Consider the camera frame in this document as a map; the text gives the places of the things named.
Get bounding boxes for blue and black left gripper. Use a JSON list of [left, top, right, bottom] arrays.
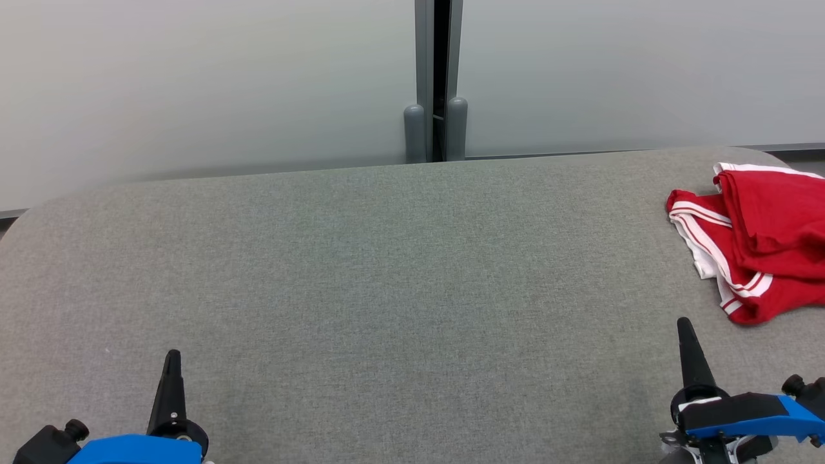
[[12, 350, 209, 464]]

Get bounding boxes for frosted grey partition panel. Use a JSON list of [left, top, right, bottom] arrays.
[[0, 0, 434, 213], [448, 0, 825, 159]]

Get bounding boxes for red shorts with white stripe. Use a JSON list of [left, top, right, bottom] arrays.
[[712, 162, 825, 284]]

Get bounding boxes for grey rounded partition post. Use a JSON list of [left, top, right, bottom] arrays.
[[445, 97, 469, 162], [403, 105, 427, 164]]

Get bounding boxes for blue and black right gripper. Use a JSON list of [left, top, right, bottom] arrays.
[[669, 317, 825, 449]]

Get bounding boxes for red jersey with white trim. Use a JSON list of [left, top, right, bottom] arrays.
[[666, 189, 825, 325]]

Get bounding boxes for grey fabric padded bench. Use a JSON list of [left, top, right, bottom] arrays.
[[0, 146, 825, 464]]

